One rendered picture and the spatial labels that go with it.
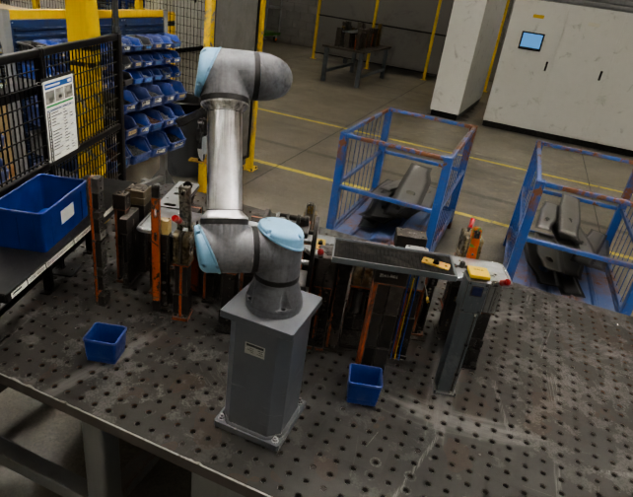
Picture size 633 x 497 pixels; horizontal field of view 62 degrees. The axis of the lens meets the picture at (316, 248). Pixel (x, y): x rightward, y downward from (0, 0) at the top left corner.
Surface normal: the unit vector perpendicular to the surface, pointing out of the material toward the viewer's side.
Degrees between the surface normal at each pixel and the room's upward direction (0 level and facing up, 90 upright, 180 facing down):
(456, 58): 90
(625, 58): 90
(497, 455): 0
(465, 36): 90
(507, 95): 90
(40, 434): 0
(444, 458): 0
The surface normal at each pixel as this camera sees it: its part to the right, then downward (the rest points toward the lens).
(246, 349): -0.37, 0.38
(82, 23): -0.09, 0.44
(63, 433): 0.13, -0.88
